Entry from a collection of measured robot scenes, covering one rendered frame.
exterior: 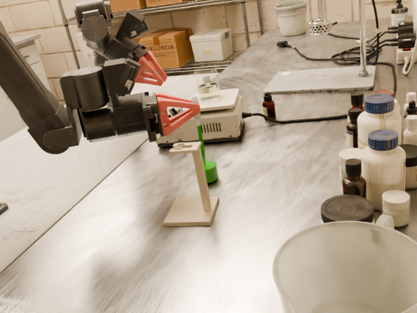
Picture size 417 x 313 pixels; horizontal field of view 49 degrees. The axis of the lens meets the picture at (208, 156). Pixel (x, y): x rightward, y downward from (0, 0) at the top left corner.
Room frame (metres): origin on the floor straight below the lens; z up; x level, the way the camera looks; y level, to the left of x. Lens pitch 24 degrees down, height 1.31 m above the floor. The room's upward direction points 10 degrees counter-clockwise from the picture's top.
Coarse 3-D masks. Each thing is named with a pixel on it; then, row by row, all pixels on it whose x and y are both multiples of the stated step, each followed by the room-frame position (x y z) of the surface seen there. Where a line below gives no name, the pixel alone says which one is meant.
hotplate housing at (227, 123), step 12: (240, 96) 1.07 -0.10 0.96; (240, 108) 1.01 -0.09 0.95; (192, 120) 0.97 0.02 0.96; (204, 120) 0.96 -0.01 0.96; (216, 120) 0.95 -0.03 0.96; (228, 120) 0.95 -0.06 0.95; (240, 120) 0.99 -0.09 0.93; (180, 132) 0.97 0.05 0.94; (192, 132) 0.97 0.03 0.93; (204, 132) 0.96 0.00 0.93; (216, 132) 0.95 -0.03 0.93; (228, 132) 0.95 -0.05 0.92; (240, 132) 0.96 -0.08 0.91; (168, 144) 0.99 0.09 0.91
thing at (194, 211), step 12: (180, 144) 0.68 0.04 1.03; (192, 144) 0.68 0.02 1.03; (204, 180) 0.66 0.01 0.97; (204, 192) 0.66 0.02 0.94; (180, 204) 0.70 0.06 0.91; (192, 204) 0.69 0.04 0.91; (204, 204) 0.66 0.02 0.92; (216, 204) 0.68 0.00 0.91; (168, 216) 0.66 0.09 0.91; (180, 216) 0.66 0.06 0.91; (192, 216) 0.65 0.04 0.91; (204, 216) 0.64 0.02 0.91
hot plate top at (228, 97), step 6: (222, 90) 1.07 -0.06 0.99; (228, 90) 1.06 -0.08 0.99; (234, 90) 1.05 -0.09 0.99; (192, 96) 1.06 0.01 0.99; (198, 96) 1.05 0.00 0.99; (222, 96) 1.02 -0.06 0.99; (228, 96) 1.01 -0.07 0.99; (234, 96) 1.00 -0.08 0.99; (204, 102) 1.00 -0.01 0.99; (210, 102) 0.99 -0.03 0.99; (216, 102) 0.98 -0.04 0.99; (222, 102) 0.97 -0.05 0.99; (228, 102) 0.97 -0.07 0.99; (234, 102) 0.96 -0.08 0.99; (186, 108) 0.98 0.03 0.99; (204, 108) 0.96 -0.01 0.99; (210, 108) 0.96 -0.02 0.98; (216, 108) 0.96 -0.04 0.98; (222, 108) 0.95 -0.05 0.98; (228, 108) 0.95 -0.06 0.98
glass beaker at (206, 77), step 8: (200, 64) 1.05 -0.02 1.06; (208, 64) 1.05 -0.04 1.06; (200, 72) 1.00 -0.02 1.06; (208, 72) 1.00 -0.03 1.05; (216, 72) 1.02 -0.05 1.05; (200, 80) 1.01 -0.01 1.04; (208, 80) 1.00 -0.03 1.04; (216, 80) 1.01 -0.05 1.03; (200, 88) 1.01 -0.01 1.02; (208, 88) 1.00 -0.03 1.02; (216, 88) 1.01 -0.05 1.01; (200, 96) 1.01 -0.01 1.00; (208, 96) 1.00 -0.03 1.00; (216, 96) 1.01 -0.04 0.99
